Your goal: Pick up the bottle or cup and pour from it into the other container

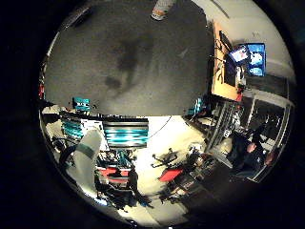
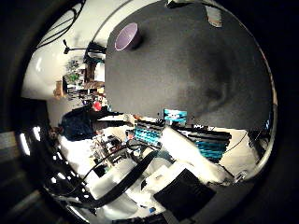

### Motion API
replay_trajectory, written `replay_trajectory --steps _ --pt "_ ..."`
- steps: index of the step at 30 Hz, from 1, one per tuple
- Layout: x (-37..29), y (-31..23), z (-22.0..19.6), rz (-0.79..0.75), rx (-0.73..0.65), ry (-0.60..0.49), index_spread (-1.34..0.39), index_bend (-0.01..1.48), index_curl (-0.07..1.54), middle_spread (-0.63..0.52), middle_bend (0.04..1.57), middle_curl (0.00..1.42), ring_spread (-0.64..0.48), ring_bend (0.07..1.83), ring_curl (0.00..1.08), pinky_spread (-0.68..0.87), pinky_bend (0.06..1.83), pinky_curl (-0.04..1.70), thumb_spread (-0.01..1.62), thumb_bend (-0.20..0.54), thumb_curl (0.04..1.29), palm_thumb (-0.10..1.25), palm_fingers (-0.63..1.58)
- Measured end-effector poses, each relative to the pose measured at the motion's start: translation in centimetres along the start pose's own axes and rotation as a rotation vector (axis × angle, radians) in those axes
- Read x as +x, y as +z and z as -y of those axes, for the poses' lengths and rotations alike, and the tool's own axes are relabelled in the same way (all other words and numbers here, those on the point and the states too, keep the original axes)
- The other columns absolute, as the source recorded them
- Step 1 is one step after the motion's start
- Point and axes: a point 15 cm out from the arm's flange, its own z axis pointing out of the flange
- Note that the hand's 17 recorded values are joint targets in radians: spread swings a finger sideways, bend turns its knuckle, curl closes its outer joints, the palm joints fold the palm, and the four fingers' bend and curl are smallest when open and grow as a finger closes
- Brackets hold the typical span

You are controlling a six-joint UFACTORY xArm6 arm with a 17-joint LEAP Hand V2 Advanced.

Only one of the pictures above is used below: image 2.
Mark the purple cup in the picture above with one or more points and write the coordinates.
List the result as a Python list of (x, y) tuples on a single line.
[(126, 36)]

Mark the cluttered wooden shelf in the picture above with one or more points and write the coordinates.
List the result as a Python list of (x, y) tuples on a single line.
[(84, 77)]

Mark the teal and black storage rack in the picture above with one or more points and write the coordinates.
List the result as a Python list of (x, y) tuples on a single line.
[(147, 135), (211, 144)]

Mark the red round object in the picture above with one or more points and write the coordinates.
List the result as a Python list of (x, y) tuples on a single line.
[(97, 106)]

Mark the black camera arm stand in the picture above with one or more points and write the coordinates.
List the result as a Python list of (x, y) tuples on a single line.
[(93, 49)]

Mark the person in dark clothes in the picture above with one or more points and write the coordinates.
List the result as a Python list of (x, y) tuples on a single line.
[(78, 124)]

